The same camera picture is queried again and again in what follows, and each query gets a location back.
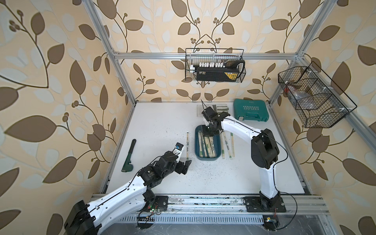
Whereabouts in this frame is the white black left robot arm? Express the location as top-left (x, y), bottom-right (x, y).
top-left (64, 149), bottom-right (192, 235)

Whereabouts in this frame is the teal plastic storage box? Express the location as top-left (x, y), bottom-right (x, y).
top-left (194, 125), bottom-right (222, 161)

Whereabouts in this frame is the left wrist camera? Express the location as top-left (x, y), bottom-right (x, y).
top-left (172, 143), bottom-right (184, 162)

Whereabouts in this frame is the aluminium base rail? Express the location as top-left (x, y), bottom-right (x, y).
top-left (156, 194), bottom-right (330, 215)

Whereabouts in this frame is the green plastic tool case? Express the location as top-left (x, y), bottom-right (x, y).
top-left (233, 99), bottom-right (269, 122)

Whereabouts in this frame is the green pipe wrench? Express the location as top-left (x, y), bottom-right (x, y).
top-left (121, 139), bottom-right (137, 172)

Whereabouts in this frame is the grey white work glove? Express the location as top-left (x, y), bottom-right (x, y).
top-left (196, 104), bottom-right (229, 118)

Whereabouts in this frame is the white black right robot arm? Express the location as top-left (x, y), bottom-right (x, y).
top-left (202, 107), bottom-right (287, 212)

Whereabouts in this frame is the black wire basket right wall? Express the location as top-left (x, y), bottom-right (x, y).
top-left (278, 61), bottom-right (357, 128)

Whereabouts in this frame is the black wire basket wall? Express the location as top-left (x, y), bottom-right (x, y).
top-left (278, 61), bottom-right (357, 128)
top-left (184, 48), bottom-right (246, 83)

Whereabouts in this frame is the aluminium frame post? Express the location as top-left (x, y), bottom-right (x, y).
top-left (268, 0), bottom-right (338, 106)

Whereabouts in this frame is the black yellow box in basket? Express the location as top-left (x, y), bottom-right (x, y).
top-left (190, 60), bottom-right (246, 82)

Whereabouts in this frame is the plastic bag in basket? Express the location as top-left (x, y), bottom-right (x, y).
top-left (287, 85), bottom-right (316, 110)

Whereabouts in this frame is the black wire basket back wall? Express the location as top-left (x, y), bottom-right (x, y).
top-left (184, 48), bottom-right (246, 83)

